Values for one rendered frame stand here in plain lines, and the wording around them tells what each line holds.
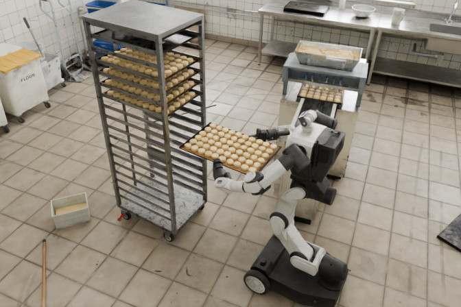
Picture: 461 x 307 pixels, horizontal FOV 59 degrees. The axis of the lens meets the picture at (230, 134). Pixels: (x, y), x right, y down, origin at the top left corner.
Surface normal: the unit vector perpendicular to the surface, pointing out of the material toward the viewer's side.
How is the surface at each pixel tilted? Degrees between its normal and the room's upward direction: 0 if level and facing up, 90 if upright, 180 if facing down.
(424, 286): 0
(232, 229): 0
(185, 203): 0
